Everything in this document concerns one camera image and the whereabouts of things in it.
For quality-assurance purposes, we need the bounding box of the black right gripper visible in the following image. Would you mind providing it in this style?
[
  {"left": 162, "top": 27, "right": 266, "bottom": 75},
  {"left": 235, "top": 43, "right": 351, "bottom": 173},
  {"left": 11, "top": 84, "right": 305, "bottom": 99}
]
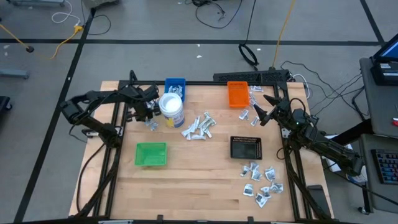
[{"left": 253, "top": 95, "right": 295, "bottom": 127}]

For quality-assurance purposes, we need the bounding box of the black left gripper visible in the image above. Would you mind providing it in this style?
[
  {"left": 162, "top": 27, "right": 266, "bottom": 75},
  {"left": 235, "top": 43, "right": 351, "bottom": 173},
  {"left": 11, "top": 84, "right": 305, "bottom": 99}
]
[{"left": 134, "top": 84, "right": 161, "bottom": 123}]

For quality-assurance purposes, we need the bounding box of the Lysol wipes canister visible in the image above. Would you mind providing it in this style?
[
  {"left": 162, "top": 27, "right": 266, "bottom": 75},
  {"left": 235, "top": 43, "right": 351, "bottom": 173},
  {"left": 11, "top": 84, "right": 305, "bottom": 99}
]
[{"left": 158, "top": 92, "right": 186, "bottom": 129}]

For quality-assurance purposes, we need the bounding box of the orange plastic basket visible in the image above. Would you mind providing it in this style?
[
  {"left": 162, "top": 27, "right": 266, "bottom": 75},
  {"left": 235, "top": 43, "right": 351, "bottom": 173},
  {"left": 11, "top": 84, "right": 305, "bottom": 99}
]
[{"left": 227, "top": 81, "right": 250, "bottom": 109}]

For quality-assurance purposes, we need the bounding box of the blue plastic basket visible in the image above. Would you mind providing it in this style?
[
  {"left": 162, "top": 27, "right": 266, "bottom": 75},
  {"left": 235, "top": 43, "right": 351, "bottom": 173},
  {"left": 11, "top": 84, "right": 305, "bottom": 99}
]
[{"left": 164, "top": 77, "right": 187, "bottom": 103}]

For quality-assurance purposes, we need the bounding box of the long black perforated box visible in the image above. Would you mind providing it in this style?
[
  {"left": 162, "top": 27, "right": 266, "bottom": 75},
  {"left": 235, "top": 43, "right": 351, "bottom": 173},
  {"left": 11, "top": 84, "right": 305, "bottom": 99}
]
[{"left": 213, "top": 69, "right": 290, "bottom": 83}]

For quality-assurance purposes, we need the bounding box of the green plastic basket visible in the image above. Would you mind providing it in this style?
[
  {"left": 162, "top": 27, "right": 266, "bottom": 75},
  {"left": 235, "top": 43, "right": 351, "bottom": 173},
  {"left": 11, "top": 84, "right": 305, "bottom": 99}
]
[{"left": 134, "top": 142, "right": 168, "bottom": 167}]

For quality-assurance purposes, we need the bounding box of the black plastic basket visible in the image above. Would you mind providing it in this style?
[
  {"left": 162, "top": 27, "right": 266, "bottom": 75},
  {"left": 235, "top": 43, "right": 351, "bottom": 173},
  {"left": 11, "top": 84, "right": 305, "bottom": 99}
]
[{"left": 229, "top": 136, "right": 263, "bottom": 160}]

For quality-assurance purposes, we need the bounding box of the black flat pad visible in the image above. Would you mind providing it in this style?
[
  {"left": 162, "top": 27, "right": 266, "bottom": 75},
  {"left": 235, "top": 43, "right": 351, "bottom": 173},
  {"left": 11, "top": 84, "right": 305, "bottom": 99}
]
[{"left": 307, "top": 184, "right": 332, "bottom": 218}]

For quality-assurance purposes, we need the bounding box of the grey desk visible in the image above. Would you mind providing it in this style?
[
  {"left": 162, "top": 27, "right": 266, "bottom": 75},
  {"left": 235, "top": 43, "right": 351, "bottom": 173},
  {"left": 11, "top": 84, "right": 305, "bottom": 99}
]
[
  {"left": 359, "top": 133, "right": 398, "bottom": 214},
  {"left": 359, "top": 57, "right": 398, "bottom": 139}
]

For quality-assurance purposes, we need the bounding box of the black laptop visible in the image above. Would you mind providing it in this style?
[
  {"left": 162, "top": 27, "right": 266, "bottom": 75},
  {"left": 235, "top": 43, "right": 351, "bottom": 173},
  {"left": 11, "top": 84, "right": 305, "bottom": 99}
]
[{"left": 370, "top": 40, "right": 398, "bottom": 86}]

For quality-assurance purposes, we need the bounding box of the black backlit keyboard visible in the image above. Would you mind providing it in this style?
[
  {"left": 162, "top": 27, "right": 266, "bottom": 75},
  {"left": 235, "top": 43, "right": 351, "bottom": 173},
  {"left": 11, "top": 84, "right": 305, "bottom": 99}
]
[{"left": 370, "top": 148, "right": 398, "bottom": 185}]

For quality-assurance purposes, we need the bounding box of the grey table foot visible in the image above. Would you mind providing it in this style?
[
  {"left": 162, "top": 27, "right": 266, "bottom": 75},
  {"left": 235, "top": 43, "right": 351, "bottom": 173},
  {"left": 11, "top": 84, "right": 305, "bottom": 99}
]
[{"left": 0, "top": 68, "right": 30, "bottom": 80}]

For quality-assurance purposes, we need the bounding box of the black caster wheel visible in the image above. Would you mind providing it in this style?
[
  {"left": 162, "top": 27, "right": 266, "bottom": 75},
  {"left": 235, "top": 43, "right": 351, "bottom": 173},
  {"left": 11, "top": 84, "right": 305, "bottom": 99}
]
[{"left": 0, "top": 95, "right": 13, "bottom": 113}]

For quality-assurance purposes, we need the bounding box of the grey floor base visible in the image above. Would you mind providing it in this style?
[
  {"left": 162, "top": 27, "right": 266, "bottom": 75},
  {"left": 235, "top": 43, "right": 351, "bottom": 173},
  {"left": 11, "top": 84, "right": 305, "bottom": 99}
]
[{"left": 6, "top": 0, "right": 66, "bottom": 7}]

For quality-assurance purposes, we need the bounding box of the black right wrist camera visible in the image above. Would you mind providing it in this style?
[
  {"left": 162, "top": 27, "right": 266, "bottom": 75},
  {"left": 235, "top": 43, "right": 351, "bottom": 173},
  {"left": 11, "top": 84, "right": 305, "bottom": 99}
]
[{"left": 292, "top": 108, "right": 308, "bottom": 125}]

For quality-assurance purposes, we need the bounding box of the yellow hanging cable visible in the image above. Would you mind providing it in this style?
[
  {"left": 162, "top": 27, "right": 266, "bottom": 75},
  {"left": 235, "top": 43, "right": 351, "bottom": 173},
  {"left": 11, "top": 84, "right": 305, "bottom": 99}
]
[{"left": 272, "top": 0, "right": 296, "bottom": 70}]

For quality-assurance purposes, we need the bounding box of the black hanging cable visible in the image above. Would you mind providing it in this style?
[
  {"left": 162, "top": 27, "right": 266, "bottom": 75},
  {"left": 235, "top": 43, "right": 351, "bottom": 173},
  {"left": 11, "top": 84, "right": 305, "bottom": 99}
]
[{"left": 238, "top": 0, "right": 259, "bottom": 71}]

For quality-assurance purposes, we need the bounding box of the yellow floor cable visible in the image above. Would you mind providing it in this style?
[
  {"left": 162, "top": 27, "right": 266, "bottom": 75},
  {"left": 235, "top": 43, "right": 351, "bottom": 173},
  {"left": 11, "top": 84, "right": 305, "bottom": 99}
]
[{"left": 0, "top": 23, "right": 85, "bottom": 60}]

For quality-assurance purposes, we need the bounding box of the black floor cable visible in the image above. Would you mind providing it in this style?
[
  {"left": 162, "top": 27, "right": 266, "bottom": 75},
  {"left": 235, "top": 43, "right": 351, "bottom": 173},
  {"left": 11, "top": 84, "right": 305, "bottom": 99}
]
[{"left": 191, "top": 0, "right": 244, "bottom": 30}]

